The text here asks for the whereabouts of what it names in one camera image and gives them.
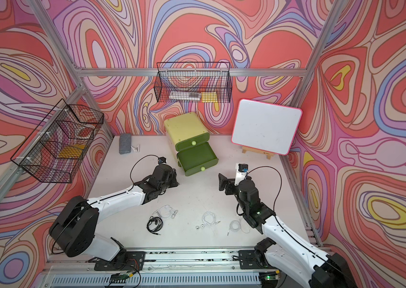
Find left wire basket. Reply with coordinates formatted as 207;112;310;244
10;100;104;184

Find green circuit board right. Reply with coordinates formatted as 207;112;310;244
259;271;282;281

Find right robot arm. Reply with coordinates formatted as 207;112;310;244
218;172;357;288

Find grey whiteboard eraser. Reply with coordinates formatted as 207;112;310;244
119;133;132;155

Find white earphones right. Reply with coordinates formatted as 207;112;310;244
227;217;250;236

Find pink framed whiteboard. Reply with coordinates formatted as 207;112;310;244
231;99;303;156

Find green yellow drawer cabinet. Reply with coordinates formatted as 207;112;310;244
164;112;218;176

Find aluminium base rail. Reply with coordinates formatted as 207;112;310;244
33;246;344;288

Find green circuit board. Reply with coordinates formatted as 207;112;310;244
109;272;134;283
259;271;282;281

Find green circuit board left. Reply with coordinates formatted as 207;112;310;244
109;272;134;283

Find wooden whiteboard easel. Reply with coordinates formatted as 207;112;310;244
242;146;276;160

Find yellow item in left basket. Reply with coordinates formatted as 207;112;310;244
58;144;86;160

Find white earphones left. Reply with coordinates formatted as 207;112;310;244
151;205;178;220

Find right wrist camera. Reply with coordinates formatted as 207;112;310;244
235;163;248;186

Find white earphones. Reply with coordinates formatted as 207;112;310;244
151;205;178;220
195;211;220;230
227;217;250;236

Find yellow item in basket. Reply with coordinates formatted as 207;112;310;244
58;144;86;160
200;92;218;103

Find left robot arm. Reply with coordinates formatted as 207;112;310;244
49;163;178;269

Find white earphones middle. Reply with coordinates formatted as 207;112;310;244
195;211;220;230

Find yellow item in back basket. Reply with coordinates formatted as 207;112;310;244
200;92;218;103

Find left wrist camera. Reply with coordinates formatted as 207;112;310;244
157;157;167;165

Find wire basket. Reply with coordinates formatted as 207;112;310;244
10;100;104;184
154;61;232;103

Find black earphones front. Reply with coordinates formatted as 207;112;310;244
146;216;164;235

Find back wire basket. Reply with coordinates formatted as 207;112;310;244
154;61;232;103

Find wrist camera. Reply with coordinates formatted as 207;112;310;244
157;157;167;165
235;163;248;186

